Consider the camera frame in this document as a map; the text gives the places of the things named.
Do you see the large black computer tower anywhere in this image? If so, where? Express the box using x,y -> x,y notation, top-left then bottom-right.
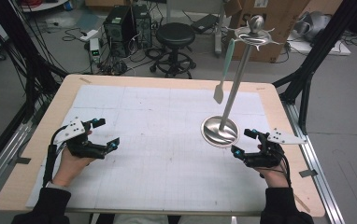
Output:
103,5 -> 137,59

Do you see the slim black computer tower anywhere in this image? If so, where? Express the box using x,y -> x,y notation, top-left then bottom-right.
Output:
131,3 -> 153,50

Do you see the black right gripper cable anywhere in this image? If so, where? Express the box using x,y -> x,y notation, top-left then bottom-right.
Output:
257,152 -> 293,189

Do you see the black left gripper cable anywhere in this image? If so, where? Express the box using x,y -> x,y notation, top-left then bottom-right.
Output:
42,124 -> 69,189

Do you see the white table leg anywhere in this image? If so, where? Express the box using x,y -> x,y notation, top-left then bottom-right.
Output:
213,0 -> 227,58

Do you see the white grid mat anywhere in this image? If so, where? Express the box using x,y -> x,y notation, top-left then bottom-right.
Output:
25,84 -> 274,214

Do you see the aluminium rail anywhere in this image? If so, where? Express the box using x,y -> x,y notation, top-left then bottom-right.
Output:
0,119 -> 35,204
279,100 -> 347,224

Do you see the brown cardboard box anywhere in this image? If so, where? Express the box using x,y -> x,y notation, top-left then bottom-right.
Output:
223,0 -> 312,63

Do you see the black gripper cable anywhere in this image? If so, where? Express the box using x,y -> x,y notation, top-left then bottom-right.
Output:
257,152 -> 293,189
42,124 -> 69,189

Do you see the wooden spatula with green handle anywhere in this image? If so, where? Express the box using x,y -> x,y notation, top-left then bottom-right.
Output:
212,37 -> 236,105

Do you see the black flat power adapter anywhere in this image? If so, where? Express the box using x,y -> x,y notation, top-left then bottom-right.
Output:
190,13 -> 221,35

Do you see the black metal frame post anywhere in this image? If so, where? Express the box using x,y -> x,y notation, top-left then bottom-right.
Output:
272,0 -> 357,135
0,0 -> 69,124

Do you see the white power strip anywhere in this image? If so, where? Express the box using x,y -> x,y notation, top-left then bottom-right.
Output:
79,28 -> 100,43

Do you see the silver metal utensil rack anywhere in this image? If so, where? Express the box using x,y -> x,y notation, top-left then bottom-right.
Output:
200,14 -> 282,149

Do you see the person's right hand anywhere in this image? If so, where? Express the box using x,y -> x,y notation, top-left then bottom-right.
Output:
252,143 -> 291,189

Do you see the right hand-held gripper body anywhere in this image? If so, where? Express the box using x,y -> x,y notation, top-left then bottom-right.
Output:
242,127 -> 308,169

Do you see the person's left hand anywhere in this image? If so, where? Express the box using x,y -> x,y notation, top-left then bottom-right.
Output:
51,130 -> 97,189

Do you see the grey rounded device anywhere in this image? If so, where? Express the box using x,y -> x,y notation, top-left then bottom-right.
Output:
293,10 -> 333,42

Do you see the black round stool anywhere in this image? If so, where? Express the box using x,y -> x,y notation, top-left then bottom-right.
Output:
149,21 -> 198,79

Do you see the white device with green display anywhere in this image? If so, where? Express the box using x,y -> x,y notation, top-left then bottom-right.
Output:
89,37 -> 102,64

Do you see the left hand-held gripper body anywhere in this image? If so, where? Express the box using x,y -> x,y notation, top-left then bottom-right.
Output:
52,117 -> 109,161

